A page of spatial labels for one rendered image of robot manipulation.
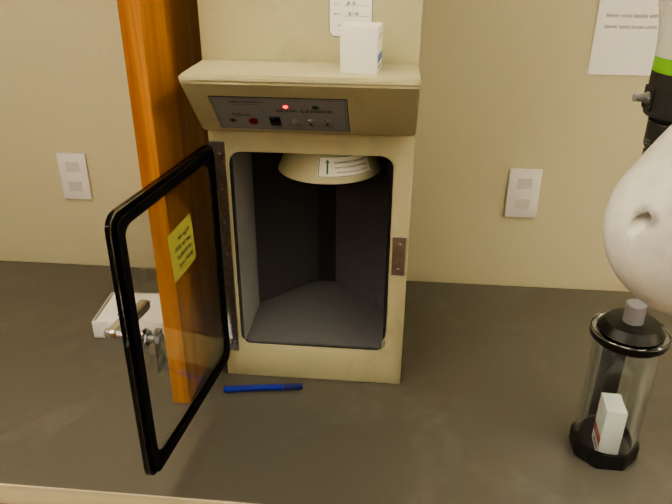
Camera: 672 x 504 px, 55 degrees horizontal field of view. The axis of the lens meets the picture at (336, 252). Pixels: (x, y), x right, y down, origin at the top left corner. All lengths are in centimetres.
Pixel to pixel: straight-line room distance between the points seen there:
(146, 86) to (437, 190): 76
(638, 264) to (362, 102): 53
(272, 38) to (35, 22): 74
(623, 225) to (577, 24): 101
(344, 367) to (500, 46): 72
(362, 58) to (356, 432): 59
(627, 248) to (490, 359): 87
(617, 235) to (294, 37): 63
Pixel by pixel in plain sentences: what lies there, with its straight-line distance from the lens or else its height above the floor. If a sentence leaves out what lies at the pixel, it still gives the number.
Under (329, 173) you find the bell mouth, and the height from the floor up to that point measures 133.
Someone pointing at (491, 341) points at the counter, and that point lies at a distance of 136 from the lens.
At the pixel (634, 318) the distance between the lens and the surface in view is 101.
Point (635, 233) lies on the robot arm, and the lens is 45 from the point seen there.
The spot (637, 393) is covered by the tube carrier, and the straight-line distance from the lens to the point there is 105.
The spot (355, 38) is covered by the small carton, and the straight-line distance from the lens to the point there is 89.
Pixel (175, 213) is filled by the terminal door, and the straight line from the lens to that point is 92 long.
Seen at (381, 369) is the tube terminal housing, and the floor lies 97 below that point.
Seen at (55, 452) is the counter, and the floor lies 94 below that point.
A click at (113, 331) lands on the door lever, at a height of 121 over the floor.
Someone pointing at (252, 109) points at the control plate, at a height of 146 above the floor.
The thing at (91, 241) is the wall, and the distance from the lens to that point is 172.
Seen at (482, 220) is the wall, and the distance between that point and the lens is 153.
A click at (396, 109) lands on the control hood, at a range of 91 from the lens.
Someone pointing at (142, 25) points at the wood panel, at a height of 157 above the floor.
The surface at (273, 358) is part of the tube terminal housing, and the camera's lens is 120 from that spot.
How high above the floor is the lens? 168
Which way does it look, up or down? 26 degrees down
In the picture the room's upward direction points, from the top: straight up
